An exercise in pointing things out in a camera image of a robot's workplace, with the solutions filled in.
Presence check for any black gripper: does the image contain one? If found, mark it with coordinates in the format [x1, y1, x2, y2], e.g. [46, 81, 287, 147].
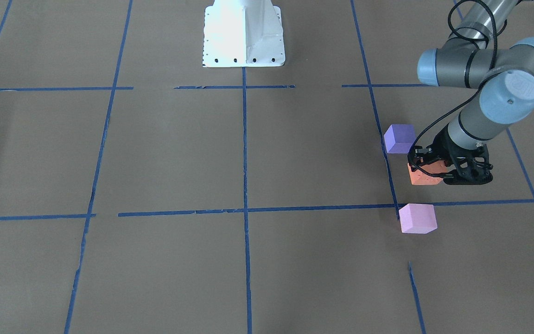
[408, 126, 462, 179]

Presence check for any orange foam block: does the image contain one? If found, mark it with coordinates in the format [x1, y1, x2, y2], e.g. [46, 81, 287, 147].
[407, 161, 448, 186]

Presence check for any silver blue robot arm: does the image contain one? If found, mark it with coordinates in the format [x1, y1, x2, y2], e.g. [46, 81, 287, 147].
[407, 0, 534, 185]

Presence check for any purple foam block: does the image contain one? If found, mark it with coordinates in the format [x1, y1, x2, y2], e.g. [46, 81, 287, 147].
[383, 123, 417, 154]

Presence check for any pink foam block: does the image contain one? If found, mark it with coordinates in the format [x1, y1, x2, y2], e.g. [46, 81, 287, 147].
[399, 204, 438, 234]

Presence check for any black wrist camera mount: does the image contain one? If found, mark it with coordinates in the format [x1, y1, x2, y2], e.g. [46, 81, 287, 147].
[443, 144, 494, 186]

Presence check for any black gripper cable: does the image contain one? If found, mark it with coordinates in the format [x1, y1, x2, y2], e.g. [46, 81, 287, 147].
[408, 0, 511, 179]

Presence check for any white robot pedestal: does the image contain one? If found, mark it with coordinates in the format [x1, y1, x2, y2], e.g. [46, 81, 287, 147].
[202, 0, 286, 68]

